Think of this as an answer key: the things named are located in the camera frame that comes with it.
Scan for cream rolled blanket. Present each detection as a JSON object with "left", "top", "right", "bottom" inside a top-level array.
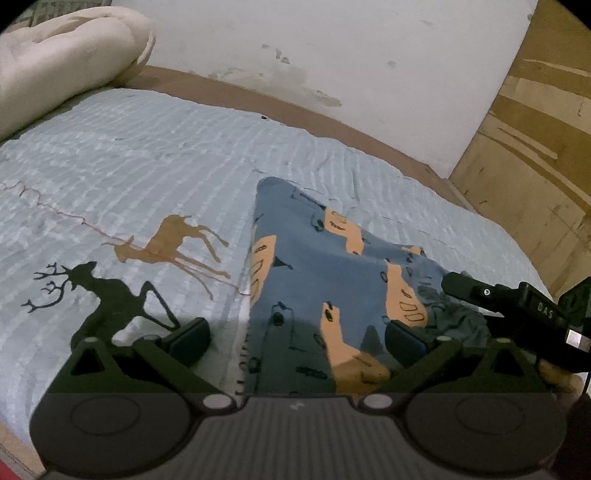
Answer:
[{"left": 0, "top": 4, "right": 156, "bottom": 142}]

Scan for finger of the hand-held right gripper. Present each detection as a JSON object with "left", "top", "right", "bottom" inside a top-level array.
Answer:
[{"left": 440, "top": 271, "right": 522, "bottom": 320}]

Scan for blue pants with orange print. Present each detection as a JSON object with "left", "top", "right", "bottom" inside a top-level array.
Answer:
[{"left": 235, "top": 176, "right": 494, "bottom": 398}]

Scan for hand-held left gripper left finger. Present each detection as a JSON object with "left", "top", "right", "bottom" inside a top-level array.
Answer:
[{"left": 59, "top": 316, "right": 228, "bottom": 394}]

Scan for light blue deer-print bedspread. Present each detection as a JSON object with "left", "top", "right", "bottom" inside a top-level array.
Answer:
[{"left": 0, "top": 87, "right": 556, "bottom": 464}]

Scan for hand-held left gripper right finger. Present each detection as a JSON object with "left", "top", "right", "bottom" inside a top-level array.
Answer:
[{"left": 368, "top": 319, "right": 554, "bottom": 394}]

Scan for plywood panel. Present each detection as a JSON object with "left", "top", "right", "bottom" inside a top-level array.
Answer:
[{"left": 449, "top": 0, "right": 591, "bottom": 303}]

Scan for person's right hand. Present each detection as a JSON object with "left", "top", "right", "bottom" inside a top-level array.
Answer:
[{"left": 536, "top": 357, "right": 581, "bottom": 389}]

